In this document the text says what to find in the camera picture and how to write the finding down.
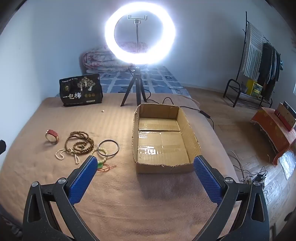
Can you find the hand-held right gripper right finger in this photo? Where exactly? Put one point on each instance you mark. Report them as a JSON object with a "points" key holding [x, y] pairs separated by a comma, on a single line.
{"points": [[207, 180]]}

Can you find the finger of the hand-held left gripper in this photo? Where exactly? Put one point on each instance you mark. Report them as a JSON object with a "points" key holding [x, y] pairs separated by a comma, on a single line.
{"points": [[2, 146]]}

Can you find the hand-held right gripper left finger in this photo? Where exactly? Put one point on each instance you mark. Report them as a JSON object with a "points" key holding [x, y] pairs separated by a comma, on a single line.
{"points": [[84, 180]]}

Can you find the thin dark bangle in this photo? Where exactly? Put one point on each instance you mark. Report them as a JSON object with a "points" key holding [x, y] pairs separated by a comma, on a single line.
{"points": [[108, 140]]}

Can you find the cardboard box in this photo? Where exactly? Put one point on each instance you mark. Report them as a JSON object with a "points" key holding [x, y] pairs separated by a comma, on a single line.
{"points": [[161, 143]]}

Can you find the tan bed blanket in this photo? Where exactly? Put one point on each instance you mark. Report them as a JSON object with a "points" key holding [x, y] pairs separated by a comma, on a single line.
{"points": [[115, 125]]}

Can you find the orange cloth covered table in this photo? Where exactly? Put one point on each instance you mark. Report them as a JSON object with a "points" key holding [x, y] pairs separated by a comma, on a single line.
{"points": [[272, 129]]}

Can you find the black snack bag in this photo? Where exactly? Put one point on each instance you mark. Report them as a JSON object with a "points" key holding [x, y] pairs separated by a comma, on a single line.
{"points": [[81, 91]]}

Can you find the flat cardboard package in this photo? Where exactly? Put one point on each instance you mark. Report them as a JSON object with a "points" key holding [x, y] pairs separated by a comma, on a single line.
{"points": [[285, 114]]}

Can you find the yellow box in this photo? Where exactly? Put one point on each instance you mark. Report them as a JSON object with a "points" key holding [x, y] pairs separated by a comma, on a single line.
{"points": [[254, 89]]}

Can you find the black clothes rack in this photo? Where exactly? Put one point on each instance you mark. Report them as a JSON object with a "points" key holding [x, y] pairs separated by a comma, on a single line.
{"points": [[234, 80]]}

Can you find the black tripod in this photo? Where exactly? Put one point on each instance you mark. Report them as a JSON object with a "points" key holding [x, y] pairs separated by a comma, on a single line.
{"points": [[137, 74]]}

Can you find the folded floral quilt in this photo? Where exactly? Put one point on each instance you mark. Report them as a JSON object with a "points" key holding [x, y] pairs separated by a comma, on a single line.
{"points": [[97, 60]]}

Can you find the dark hanging clothes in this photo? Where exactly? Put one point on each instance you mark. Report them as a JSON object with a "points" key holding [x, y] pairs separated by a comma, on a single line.
{"points": [[268, 64]]}

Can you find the striped towel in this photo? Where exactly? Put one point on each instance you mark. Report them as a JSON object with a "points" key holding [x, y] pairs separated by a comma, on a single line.
{"points": [[252, 53]]}

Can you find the phone holder on gooseneck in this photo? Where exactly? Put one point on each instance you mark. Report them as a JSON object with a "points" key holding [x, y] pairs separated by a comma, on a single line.
{"points": [[137, 22]]}

